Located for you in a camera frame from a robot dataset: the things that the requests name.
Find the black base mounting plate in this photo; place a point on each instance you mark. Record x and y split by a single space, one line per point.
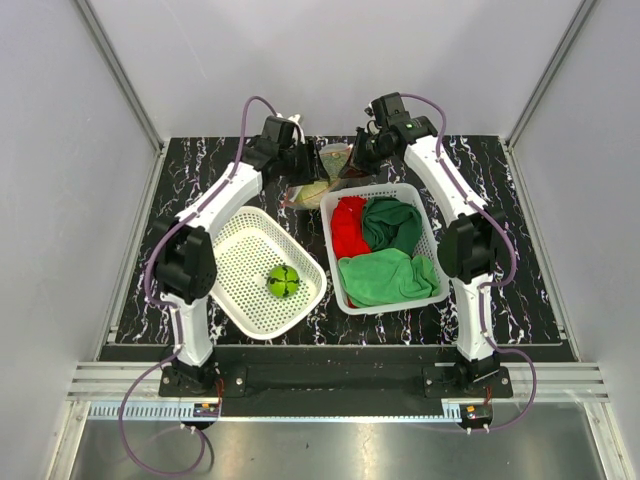
432 381

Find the white basket with cloths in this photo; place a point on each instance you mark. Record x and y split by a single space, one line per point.
426 245

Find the red cloth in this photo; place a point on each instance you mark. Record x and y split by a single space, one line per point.
346 228

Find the green fake watermelon ball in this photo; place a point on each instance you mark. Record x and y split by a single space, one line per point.
283 281

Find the dark green cloth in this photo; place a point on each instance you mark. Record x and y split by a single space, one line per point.
390 223

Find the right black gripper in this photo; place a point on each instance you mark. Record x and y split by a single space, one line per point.
356 165

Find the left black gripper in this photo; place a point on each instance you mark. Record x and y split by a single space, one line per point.
313 169

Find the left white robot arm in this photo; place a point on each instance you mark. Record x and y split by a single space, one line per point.
183 266

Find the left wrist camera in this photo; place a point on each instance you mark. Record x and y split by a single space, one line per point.
296 118

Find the green fake cabbage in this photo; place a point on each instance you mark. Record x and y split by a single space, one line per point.
309 196

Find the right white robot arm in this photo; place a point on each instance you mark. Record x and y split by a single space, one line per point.
474 237

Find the light green towel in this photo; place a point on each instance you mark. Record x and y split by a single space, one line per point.
387 277

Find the white slotted cable duct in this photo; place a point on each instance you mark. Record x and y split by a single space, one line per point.
143 411

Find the empty white perforated basket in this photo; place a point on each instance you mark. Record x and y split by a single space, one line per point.
248 247

